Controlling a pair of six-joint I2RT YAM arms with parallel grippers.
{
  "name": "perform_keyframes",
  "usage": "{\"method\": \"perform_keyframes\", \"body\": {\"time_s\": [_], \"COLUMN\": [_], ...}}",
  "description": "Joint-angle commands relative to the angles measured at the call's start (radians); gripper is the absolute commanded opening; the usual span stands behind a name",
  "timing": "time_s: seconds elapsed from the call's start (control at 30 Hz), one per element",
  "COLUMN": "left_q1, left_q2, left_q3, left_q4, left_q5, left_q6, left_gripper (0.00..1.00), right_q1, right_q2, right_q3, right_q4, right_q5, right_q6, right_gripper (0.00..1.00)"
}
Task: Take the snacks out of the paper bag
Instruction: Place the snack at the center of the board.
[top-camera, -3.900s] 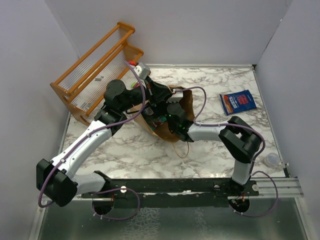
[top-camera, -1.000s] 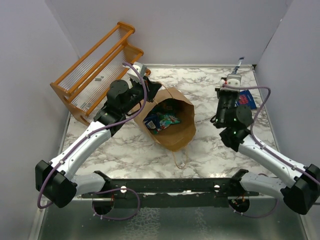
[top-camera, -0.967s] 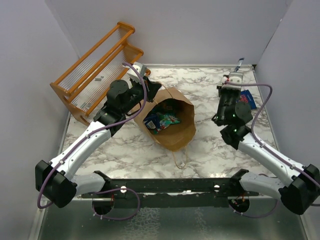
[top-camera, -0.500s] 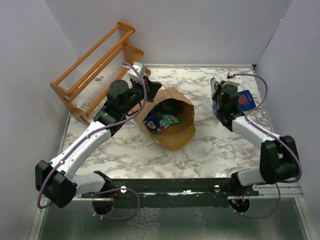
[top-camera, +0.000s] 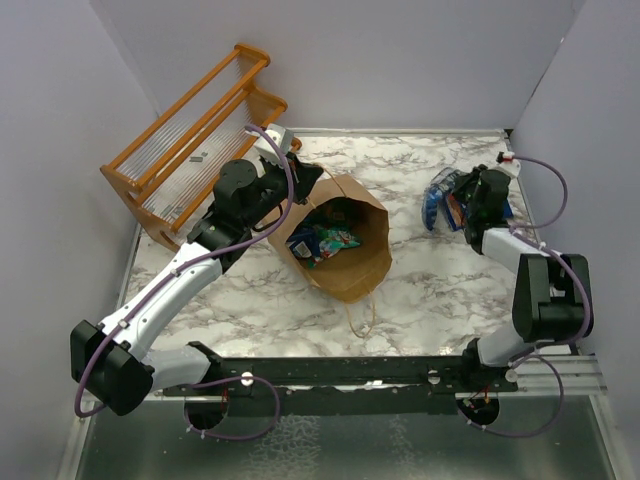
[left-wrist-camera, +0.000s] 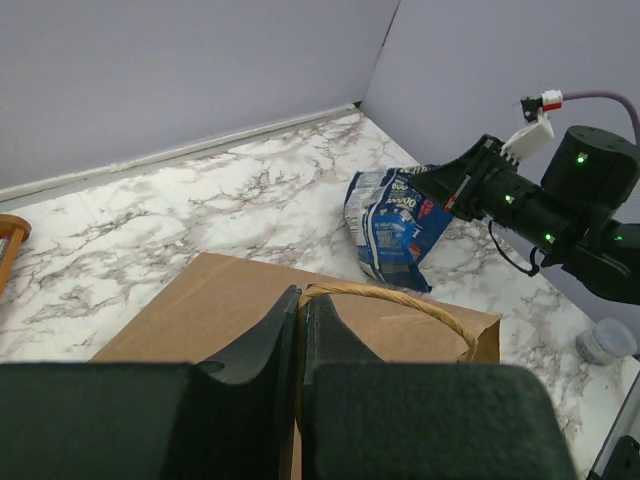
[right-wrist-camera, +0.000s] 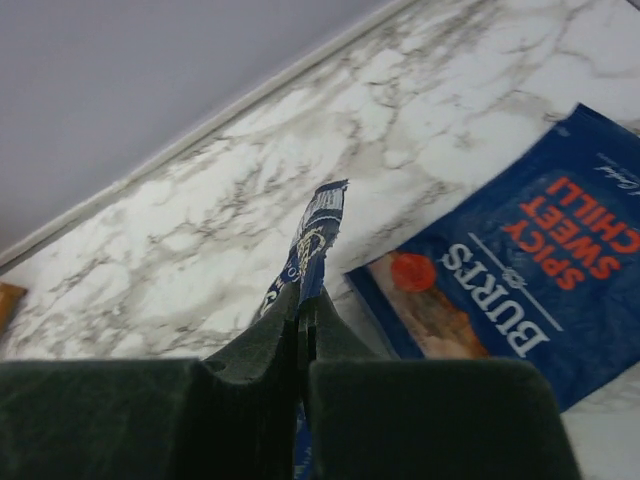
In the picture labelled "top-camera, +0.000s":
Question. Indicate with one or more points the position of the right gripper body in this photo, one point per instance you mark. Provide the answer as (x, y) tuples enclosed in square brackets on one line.
[(466, 188)]

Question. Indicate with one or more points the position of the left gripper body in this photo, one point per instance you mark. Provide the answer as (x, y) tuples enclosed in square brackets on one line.
[(274, 184)]

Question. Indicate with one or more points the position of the orange wooden rack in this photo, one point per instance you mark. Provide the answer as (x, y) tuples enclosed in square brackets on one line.
[(169, 170)]

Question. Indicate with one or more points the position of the aluminium frame rail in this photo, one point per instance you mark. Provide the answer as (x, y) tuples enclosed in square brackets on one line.
[(580, 376)]

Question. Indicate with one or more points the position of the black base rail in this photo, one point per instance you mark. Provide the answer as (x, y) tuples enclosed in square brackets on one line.
[(331, 386)]

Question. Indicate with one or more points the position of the blue silver snack bag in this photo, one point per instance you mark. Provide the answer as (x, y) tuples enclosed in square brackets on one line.
[(303, 243)]

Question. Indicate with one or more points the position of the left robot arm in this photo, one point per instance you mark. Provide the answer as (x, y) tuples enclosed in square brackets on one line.
[(112, 359)]

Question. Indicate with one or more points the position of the blue white snack bag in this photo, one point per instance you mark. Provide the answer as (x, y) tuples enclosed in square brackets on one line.
[(437, 190)]

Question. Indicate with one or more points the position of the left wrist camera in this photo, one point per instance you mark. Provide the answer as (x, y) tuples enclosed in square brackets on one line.
[(278, 135)]

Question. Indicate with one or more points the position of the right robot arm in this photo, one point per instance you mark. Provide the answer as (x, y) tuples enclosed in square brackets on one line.
[(552, 297)]

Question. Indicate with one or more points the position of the green red snack bag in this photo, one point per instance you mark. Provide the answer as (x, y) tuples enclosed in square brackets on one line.
[(333, 239)]

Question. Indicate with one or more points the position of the brown paper bag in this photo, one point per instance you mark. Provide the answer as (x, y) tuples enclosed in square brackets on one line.
[(352, 274)]

